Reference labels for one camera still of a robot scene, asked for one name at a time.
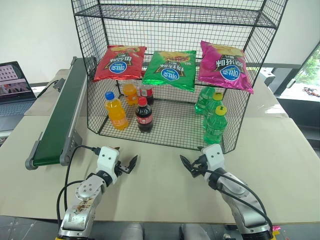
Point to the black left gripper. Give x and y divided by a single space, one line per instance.
123 168

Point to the dark clutter outside window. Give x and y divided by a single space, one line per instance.
311 91

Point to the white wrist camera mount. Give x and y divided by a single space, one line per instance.
213 157
107 160

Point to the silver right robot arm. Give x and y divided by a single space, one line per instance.
240 200

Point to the green soda bottle yellow cap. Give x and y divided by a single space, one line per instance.
216 101
214 125

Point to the black window frame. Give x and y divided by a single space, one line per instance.
303 65

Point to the magenta potato chip bag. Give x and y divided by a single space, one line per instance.
225 70

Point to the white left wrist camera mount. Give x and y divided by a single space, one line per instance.
107 160

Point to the orange soda bottle blue cap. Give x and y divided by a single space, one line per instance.
117 113

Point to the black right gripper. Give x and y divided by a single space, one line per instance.
200 165

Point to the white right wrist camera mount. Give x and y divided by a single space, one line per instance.
213 157

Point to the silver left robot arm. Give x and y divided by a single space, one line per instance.
82 200

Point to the red potato chip bag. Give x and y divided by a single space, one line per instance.
117 67

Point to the open laptop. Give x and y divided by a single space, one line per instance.
12 82

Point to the green potato chip bag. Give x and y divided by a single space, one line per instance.
170 72

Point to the cola bottle red cap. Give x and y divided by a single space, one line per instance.
144 117
147 93

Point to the green conveyor belt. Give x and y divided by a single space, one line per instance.
61 112

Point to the pink wrapper scrap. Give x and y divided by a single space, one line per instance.
276 227

